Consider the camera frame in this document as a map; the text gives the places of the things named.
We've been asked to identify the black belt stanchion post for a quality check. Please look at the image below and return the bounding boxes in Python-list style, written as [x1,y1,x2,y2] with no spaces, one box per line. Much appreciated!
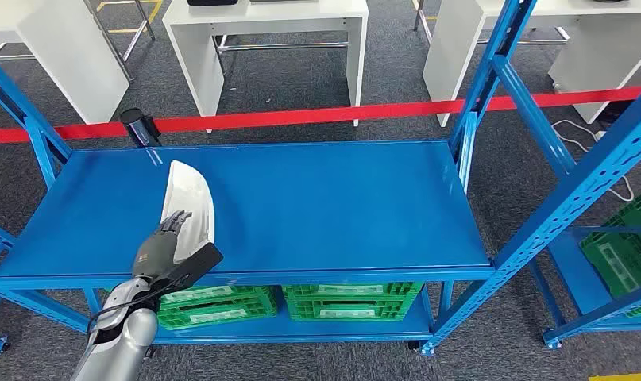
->
[120,107,162,148]

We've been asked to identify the white floor cable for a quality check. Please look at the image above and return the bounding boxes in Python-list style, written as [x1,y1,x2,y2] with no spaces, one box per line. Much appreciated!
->
[551,119,637,203]

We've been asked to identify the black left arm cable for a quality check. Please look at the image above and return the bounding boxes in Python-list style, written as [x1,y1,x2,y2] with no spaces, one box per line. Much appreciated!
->
[86,273,187,343]

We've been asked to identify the steel tube frame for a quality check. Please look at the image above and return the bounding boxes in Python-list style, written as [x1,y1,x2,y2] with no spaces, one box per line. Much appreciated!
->
[86,0,164,81]
[413,0,570,46]
[213,33,350,75]

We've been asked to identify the white panel table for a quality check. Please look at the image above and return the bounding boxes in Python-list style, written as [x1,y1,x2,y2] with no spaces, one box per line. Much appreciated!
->
[162,0,369,127]
[423,0,641,127]
[0,0,130,125]

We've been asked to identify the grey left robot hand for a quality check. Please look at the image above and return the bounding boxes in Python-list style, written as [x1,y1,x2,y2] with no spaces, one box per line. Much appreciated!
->
[132,210,193,280]

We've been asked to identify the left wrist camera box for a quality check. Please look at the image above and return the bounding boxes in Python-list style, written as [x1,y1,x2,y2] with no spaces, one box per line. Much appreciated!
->
[150,242,224,295]

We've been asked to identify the white curved plastic part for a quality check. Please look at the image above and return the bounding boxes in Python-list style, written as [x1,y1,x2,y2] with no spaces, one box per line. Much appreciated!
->
[160,160,216,264]

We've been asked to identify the red barrier belt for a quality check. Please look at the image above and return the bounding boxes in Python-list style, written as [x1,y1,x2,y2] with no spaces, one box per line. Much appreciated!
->
[0,87,641,145]

